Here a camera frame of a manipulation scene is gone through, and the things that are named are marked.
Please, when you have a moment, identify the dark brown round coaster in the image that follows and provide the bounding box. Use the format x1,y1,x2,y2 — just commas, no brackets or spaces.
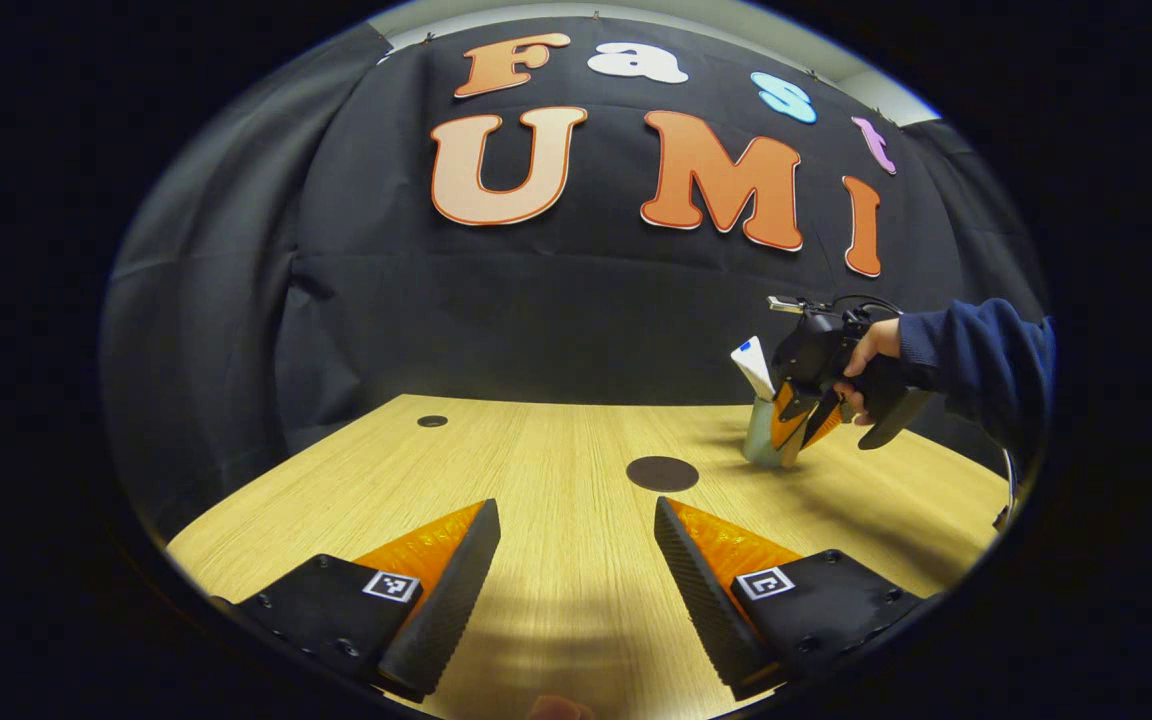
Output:
626,456,700,493

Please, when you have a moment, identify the wooden desktop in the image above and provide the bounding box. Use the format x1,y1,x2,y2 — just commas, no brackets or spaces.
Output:
166,393,1012,720

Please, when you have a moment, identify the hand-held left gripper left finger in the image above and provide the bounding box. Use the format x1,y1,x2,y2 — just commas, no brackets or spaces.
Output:
211,498,502,704

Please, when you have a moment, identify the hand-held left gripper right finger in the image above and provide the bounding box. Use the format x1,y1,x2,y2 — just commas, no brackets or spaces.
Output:
654,495,927,701

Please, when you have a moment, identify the black backdrop cloth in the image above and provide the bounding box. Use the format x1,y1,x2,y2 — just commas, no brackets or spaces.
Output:
101,15,1052,541

